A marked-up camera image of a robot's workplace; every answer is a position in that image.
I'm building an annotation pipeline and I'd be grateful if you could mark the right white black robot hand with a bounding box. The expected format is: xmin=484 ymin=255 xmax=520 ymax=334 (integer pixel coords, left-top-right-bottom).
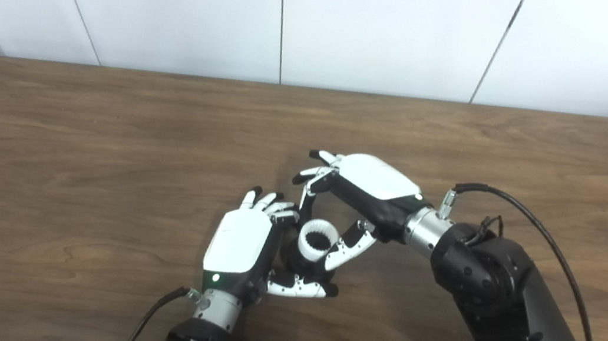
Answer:
xmin=280 ymin=144 xmax=439 ymax=286

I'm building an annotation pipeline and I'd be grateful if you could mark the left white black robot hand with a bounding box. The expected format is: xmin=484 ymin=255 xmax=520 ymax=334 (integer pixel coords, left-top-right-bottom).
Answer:
xmin=198 ymin=180 xmax=352 ymax=316

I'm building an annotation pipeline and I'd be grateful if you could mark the round black plastic part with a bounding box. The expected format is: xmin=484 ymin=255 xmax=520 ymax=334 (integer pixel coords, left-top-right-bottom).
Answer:
xmin=276 ymin=221 xmax=339 ymax=287

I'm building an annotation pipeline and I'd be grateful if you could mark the white plastic ring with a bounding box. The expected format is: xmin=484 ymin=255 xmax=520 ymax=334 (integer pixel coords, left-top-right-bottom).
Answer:
xmin=295 ymin=217 xmax=342 ymax=266

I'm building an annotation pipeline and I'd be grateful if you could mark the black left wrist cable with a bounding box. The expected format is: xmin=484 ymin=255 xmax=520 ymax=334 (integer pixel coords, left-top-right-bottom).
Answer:
xmin=120 ymin=279 xmax=204 ymax=341

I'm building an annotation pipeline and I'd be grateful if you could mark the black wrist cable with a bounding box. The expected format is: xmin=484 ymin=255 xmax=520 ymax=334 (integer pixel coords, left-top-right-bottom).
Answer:
xmin=420 ymin=178 xmax=608 ymax=341
xmin=120 ymin=279 xmax=204 ymax=341

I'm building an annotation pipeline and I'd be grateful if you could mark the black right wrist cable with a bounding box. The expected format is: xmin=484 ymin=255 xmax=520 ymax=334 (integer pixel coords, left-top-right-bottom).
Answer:
xmin=420 ymin=178 xmax=608 ymax=341

